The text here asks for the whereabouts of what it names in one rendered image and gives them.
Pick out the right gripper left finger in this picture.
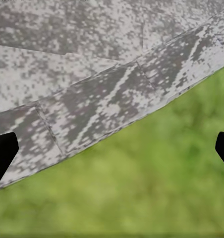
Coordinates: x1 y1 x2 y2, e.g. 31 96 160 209
0 132 19 180

